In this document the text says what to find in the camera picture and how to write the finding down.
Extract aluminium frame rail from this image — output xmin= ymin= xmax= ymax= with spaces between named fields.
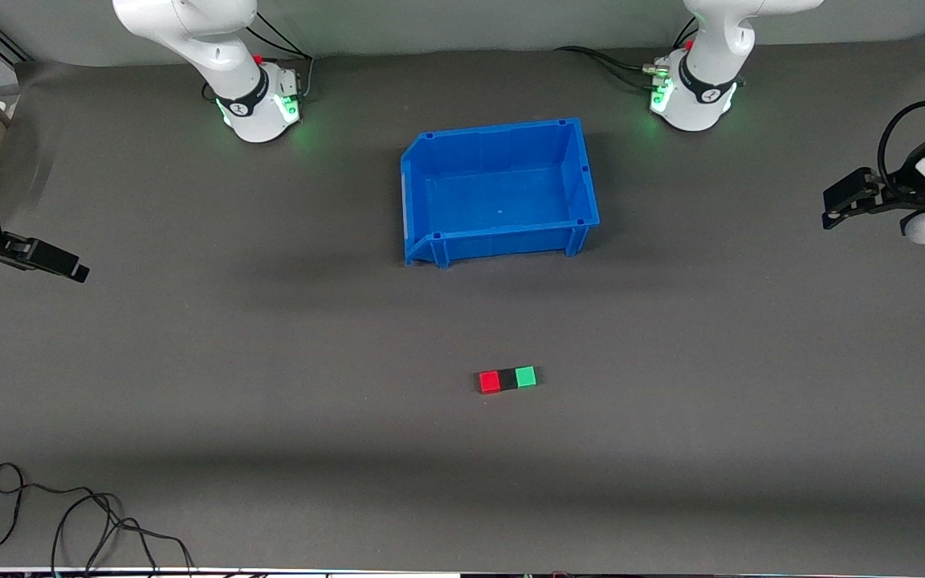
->
xmin=0 ymin=20 xmax=34 ymax=65

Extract blue plastic storage bin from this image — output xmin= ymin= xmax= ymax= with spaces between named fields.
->
xmin=400 ymin=118 xmax=601 ymax=269

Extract black left arm base cables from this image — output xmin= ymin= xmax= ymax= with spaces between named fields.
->
xmin=555 ymin=16 xmax=700 ymax=91

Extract thin black tangled cable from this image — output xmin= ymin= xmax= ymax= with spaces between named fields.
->
xmin=0 ymin=463 xmax=195 ymax=576

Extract black right arm base cables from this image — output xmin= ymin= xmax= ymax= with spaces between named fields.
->
xmin=202 ymin=8 xmax=316 ymax=104

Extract black arm base cables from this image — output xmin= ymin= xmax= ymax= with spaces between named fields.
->
xmin=202 ymin=8 xmax=316 ymax=104
xmin=555 ymin=16 xmax=700 ymax=91

